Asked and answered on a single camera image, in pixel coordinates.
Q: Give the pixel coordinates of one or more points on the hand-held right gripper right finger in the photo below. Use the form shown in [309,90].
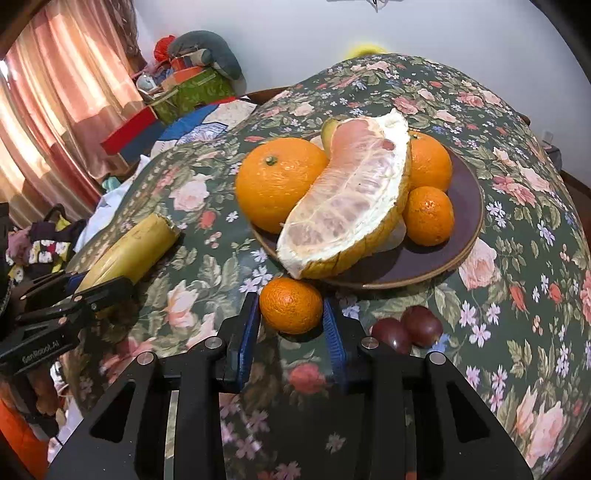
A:
[334,341]

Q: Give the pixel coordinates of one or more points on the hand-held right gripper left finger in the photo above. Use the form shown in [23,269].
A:
[247,341]

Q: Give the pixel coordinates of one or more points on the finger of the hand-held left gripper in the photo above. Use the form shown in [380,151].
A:
[111,293]
[51,286]

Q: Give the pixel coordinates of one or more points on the small tangerine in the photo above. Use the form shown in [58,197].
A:
[428,215]
[291,304]

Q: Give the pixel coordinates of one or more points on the purple round plate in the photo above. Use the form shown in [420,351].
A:
[415,263]

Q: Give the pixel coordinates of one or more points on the peeled pomelo wedge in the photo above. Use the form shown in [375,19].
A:
[341,203]

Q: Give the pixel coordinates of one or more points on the large orange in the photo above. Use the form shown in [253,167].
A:
[431,161]
[281,184]

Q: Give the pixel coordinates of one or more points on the black yellow printed cloth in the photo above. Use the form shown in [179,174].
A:
[46,247]

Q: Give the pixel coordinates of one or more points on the orange cloth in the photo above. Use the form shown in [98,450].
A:
[21,438]

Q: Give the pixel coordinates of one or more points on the red box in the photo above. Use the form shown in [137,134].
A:
[131,131]

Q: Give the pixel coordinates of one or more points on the pink curtain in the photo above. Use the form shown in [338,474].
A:
[60,92]

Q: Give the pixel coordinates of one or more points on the patchwork quilt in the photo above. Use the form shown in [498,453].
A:
[217,120]

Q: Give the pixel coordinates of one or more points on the floral cloth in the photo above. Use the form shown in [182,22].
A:
[508,230]

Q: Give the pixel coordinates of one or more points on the green patterned gift bag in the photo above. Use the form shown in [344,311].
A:
[198,92]

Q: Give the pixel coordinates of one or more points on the red plush item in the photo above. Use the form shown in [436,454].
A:
[164,46]

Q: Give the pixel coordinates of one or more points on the grey plush pillow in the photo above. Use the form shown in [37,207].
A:
[212,50]

